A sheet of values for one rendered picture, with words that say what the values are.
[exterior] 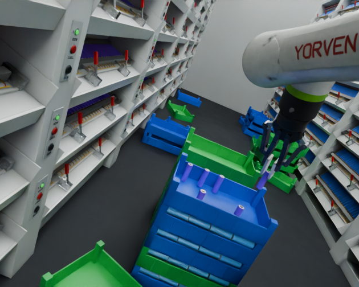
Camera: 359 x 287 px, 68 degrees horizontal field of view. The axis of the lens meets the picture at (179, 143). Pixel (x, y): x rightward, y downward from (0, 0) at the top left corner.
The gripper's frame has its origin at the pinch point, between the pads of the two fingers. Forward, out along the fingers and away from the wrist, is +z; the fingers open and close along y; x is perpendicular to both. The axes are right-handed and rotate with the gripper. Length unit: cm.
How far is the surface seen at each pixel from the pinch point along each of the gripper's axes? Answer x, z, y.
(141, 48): -12, -8, 72
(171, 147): -39, 67, 72
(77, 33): 35, -35, 36
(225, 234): 21.4, 10.5, -1.6
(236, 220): 19.4, 4.9, -2.4
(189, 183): 14.6, 11.4, 17.7
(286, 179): -110, 102, 8
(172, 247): 31.7, 17.4, 8.0
